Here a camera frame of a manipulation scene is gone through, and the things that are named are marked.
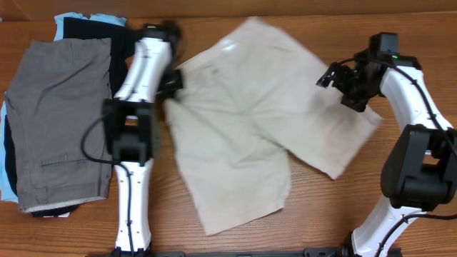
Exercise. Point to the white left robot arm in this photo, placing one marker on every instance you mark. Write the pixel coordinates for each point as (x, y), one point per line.
(132, 133)

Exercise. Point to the beige shorts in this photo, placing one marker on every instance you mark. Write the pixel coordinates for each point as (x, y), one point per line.
(247, 103)

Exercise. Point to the grey shorts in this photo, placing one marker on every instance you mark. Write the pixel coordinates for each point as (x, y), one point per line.
(60, 121)

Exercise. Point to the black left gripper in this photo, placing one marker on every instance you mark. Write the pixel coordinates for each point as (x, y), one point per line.
(170, 91)

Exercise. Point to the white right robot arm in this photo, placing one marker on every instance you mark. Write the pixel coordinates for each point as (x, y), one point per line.
(420, 172)

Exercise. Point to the black garment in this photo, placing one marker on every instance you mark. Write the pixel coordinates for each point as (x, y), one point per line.
(119, 46)

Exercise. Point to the light blue garment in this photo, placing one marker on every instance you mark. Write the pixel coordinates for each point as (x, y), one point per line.
(8, 161)

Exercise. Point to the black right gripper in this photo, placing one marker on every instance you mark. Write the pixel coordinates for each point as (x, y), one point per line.
(358, 101)

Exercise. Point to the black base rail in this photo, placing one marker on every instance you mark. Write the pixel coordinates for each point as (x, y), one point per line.
(242, 253)

